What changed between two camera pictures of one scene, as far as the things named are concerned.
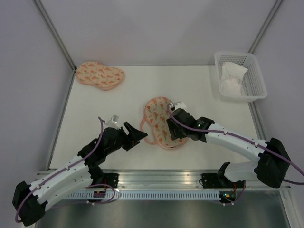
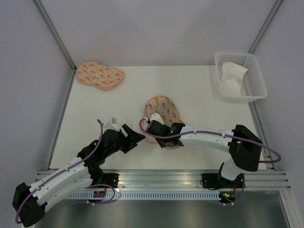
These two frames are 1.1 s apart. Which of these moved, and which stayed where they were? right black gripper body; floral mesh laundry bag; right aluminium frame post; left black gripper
Moved: right black gripper body
Stayed: left black gripper; floral mesh laundry bag; right aluminium frame post
